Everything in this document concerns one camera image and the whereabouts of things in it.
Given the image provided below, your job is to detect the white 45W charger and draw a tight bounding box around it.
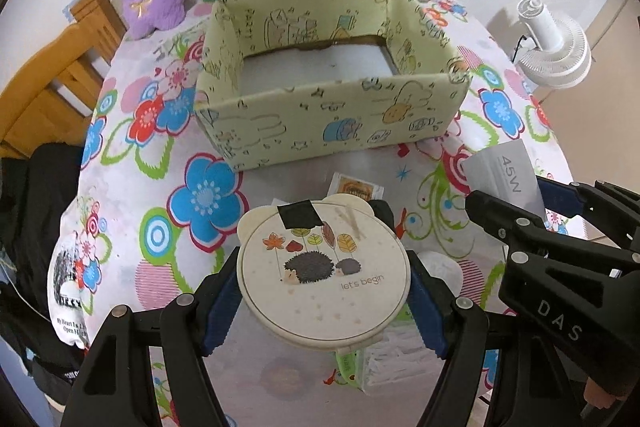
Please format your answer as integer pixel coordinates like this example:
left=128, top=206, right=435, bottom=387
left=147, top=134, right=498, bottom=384
left=461, top=139, right=546, bottom=220

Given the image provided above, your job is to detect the long white product box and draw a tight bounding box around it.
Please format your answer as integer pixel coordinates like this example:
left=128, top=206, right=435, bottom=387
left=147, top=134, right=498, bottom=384
left=328, top=172, right=384, bottom=202

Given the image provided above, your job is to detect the round beige hedgehog tin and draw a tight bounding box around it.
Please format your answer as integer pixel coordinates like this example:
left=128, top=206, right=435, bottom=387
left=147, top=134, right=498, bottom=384
left=236, top=194, right=410, bottom=352

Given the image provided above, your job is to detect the black clothing pile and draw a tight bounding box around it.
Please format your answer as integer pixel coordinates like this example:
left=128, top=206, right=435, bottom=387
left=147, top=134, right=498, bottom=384
left=1, top=143, right=85, bottom=405

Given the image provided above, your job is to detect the white earbuds case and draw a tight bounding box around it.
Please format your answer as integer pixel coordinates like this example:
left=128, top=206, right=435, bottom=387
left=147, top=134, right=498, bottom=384
left=418, top=251, right=463, bottom=297

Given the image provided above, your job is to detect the floral tablecloth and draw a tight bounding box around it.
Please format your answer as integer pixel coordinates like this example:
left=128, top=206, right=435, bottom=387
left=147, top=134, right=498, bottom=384
left=60, top=0, right=572, bottom=426

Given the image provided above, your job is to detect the white printed tote bag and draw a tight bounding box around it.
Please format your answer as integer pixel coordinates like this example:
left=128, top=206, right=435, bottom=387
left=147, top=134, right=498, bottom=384
left=47, top=233, right=89, bottom=349

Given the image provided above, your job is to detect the wooden chair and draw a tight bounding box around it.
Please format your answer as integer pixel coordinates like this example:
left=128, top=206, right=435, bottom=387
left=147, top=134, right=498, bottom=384
left=0, top=0, right=126, bottom=159

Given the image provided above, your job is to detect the white floor fan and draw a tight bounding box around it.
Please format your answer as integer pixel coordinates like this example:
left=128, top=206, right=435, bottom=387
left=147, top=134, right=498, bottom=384
left=516, top=0, right=592, bottom=90

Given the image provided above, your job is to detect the yellow patterned storage box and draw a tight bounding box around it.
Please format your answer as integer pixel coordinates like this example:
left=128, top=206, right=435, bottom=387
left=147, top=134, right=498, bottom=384
left=194, top=0, right=471, bottom=171

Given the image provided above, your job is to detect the black car key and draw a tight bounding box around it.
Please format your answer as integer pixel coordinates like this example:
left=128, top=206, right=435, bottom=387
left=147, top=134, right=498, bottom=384
left=368, top=199, right=395, bottom=233

